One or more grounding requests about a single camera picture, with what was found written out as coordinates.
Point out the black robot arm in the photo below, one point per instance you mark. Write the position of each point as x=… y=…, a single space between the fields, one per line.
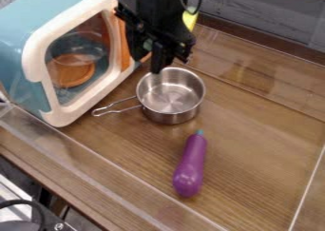
x=156 y=30

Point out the teal toy microwave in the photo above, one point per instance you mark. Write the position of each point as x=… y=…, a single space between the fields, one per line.
x=63 y=56

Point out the purple toy eggplant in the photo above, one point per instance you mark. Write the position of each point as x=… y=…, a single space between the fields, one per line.
x=187 y=177

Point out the silver pot with handle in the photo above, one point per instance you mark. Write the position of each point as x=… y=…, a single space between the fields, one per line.
x=169 y=96

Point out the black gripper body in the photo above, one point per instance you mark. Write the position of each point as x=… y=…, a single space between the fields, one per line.
x=161 y=17

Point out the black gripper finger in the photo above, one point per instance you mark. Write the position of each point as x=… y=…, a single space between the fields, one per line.
x=161 y=58
x=136 y=37

